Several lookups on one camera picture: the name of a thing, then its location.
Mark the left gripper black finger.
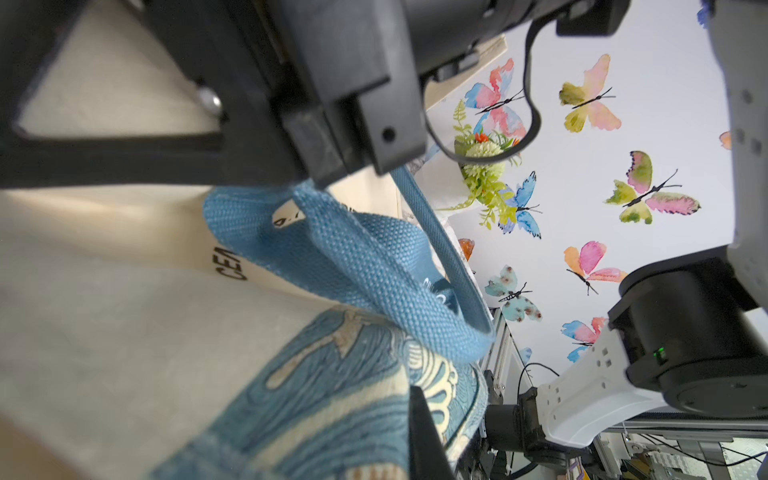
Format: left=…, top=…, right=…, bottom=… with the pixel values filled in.
left=408, top=386, right=454, bottom=480

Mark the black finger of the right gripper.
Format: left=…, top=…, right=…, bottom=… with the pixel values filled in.
left=1, top=1, right=306, bottom=189

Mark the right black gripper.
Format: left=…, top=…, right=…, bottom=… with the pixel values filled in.
left=137, top=0, right=632, bottom=190

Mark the blue handled canvas tote bag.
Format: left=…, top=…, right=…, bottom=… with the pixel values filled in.
left=0, top=0, right=508, bottom=480

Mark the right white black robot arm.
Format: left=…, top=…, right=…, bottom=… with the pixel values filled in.
left=1, top=1, right=767, bottom=479

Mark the potted artificial flower plant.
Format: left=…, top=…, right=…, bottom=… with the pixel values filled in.
left=409, top=100, right=526, bottom=233

